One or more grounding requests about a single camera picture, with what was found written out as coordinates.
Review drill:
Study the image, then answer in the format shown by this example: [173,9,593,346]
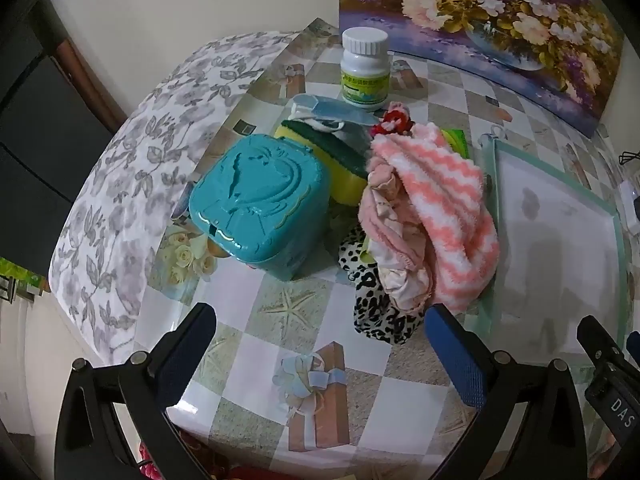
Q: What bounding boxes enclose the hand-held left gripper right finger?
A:
[424,302,608,480]

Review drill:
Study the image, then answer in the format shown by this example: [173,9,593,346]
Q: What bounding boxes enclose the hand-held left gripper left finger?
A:
[54,302,218,480]

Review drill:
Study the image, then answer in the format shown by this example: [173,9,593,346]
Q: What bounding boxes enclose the leopard print cloth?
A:
[337,225,426,346]

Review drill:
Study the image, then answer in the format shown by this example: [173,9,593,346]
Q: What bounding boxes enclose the pink cloth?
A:
[357,160,436,316]

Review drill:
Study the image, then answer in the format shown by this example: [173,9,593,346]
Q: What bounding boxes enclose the pink striped fluffy sock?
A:
[370,122,501,313]

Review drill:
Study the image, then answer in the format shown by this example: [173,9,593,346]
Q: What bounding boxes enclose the yellow green sponge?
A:
[274,119,371,206]

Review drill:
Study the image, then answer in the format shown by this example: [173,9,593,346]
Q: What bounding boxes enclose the blue face mask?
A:
[289,94,381,133]

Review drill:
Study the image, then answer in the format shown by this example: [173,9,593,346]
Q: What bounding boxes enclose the red floral cloth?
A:
[135,440,261,480]

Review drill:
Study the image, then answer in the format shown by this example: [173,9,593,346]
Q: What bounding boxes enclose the white power strip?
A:
[617,180,640,236]

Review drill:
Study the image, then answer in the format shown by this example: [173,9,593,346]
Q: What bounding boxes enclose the teal plastic box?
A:
[188,133,332,281]

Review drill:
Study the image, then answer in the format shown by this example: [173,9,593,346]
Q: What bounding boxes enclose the green printed paper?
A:
[0,257,51,306]

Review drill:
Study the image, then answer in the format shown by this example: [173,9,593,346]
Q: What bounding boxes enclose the grey floral bedsheet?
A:
[47,30,301,366]

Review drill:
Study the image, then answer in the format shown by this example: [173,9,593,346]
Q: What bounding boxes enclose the green cloth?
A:
[440,128,471,158]

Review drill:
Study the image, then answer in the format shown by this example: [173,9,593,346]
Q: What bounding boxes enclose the red small toy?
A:
[371,101,417,137]

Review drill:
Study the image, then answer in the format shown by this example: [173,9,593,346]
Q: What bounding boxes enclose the black cabinet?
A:
[0,0,128,276]

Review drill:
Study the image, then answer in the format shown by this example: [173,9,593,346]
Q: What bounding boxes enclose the white pill bottle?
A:
[341,27,391,112]

